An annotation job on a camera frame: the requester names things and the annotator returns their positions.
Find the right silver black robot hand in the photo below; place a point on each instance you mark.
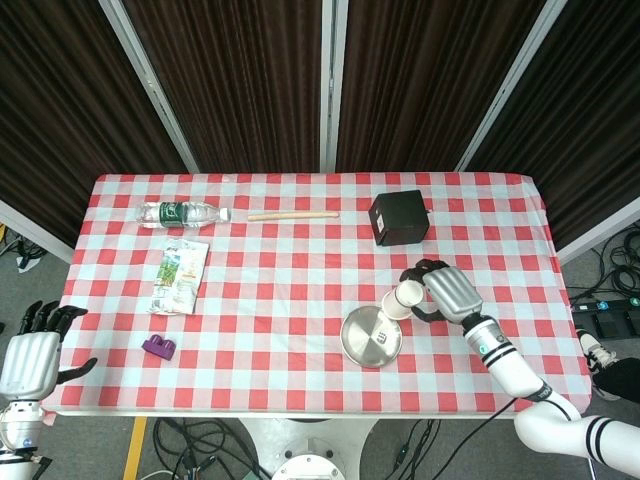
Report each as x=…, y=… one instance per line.
x=452, y=295

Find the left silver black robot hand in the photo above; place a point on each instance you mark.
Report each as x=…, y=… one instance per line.
x=30, y=365

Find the white paper cup blue stripe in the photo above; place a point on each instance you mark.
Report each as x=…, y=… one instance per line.
x=402, y=300

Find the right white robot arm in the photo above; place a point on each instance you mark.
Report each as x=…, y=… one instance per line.
x=510, y=370

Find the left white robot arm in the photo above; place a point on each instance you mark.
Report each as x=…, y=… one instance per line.
x=17, y=430

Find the round metal plate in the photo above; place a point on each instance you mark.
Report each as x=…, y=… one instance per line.
x=362, y=340

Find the black cardboard box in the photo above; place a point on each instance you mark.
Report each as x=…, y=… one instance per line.
x=400, y=220

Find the purple plastic block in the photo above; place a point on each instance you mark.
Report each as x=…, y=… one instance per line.
x=159, y=347

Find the yellow floor tape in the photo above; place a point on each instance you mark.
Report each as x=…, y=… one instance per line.
x=135, y=450

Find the black power strip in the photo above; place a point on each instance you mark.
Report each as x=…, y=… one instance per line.
x=605, y=304

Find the white sneaker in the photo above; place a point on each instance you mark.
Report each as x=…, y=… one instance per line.
x=597, y=355

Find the crumpled snack bag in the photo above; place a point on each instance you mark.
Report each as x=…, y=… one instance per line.
x=177, y=280

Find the red white checkered tablecloth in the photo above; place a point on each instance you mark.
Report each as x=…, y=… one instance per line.
x=280, y=300

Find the wooden drumstick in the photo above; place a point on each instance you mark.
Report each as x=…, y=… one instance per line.
x=295, y=215

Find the black trouser leg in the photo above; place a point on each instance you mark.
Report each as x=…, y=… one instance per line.
x=622, y=380

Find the brown fabric partition panel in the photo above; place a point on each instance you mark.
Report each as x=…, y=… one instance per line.
x=590, y=110
x=60, y=110
x=425, y=85
x=240, y=85

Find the clear plastic water bottle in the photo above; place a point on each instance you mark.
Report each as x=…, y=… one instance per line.
x=200, y=214

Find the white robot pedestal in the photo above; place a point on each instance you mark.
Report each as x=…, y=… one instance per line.
x=310, y=465

